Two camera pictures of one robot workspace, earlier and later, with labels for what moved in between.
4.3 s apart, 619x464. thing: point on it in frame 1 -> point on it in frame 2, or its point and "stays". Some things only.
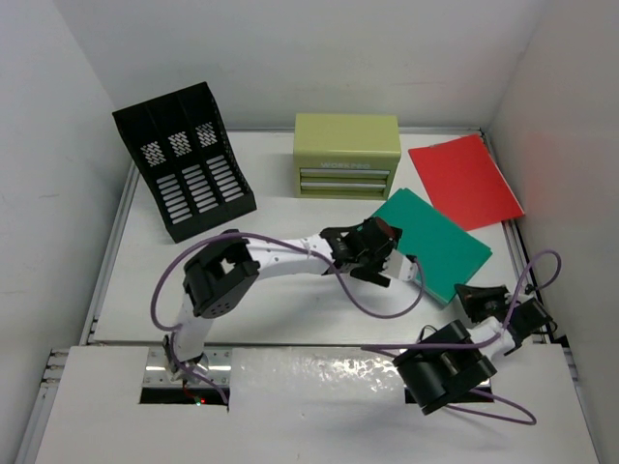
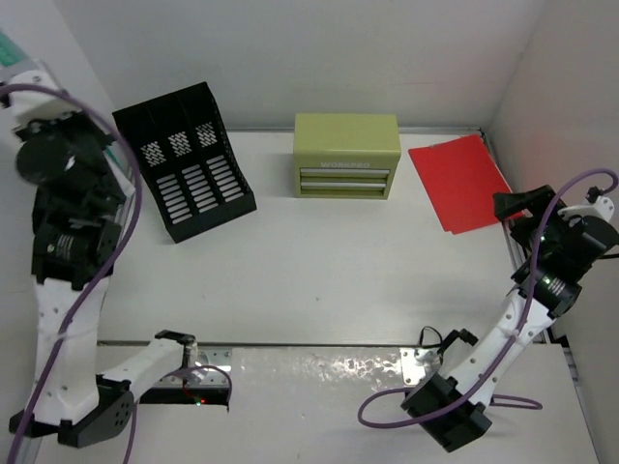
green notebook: (449, 254) -> (10, 52)
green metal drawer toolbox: (345, 156) stays
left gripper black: (373, 271) -> (75, 117)
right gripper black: (471, 295) -> (538, 200)
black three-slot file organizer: (195, 177) stays
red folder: (464, 184) stays
